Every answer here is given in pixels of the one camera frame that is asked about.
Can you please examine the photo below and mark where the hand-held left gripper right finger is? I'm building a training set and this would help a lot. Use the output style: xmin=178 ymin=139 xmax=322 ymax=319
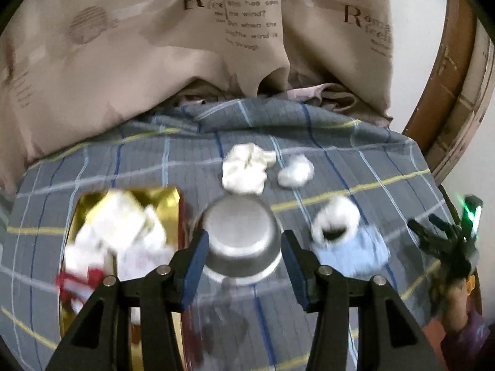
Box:
xmin=280 ymin=229 xmax=443 ymax=371

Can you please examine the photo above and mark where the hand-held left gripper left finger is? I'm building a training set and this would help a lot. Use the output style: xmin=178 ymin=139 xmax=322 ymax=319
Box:
xmin=44 ymin=229 xmax=210 ymax=371

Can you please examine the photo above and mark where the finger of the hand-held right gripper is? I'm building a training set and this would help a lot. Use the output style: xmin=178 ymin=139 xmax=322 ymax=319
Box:
xmin=426 ymin=212 xmax=463 ymax=242
xmin=407 ymin=217 xmax=445 ymax=254

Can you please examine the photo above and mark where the white towel packet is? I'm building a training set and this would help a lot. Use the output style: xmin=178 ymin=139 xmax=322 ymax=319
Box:
xmin=116 ymin=245 xmax=176 ymax=279

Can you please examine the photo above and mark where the steel bowl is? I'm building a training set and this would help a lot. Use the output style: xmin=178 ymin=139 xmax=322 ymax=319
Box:
xmin=200 ymin=196 xmax=283 ymax=279

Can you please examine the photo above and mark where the gold tin box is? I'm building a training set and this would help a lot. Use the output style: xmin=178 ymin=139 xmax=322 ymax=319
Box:
xmin=58 ymin=185 xmax=194 ymax=371

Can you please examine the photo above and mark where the white socks pile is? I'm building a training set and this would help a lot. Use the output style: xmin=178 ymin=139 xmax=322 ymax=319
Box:
xmin=64 ymin=190 xmax=168 ymax=275

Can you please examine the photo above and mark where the grey white cloth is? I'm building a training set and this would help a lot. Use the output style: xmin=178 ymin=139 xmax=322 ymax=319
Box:
xmin=278 ymin=155 xmax=315 ymax=187

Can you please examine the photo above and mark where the small white cloth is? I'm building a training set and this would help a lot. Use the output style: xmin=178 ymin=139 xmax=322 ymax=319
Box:
xmin=222 ymin=143 xmax=278 ymax=196

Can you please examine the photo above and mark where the red and white sock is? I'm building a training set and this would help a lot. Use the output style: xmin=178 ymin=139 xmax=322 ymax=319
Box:
xmin=56 ymin=265 xmax=107 ymax=313

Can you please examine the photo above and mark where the person's right forearm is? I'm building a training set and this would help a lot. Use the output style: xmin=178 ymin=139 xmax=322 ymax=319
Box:
xmin=439 ymin=274 xmax=495 ymax=371

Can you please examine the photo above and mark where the light blue towel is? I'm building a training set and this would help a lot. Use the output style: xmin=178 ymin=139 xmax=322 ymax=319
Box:
xmin=309 ymin=226 xmax=390 ymax=275

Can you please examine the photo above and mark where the grey plaid bed sheet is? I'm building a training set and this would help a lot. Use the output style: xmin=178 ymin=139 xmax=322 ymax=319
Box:
xmin=0 ymin=96 xmax=457 ymax=371

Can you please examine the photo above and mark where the brown wooden door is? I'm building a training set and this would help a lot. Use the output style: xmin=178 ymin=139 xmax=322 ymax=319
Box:
xmin=402 ymin=0 xmax=477 ymax=155

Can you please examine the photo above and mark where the pink cloth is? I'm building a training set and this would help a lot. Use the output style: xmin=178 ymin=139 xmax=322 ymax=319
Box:
xmin=286 ymin=83 xmax=358 ymax=114

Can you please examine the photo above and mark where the beige printed curtain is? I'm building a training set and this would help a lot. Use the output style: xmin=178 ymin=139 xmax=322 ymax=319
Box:
xmin=0 ymin=0 xmax=395 ymax=198

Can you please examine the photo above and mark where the wooden door frame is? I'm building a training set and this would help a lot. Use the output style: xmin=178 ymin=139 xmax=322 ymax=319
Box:
xmin=429 ymin=19 xmax=495 ymax=186

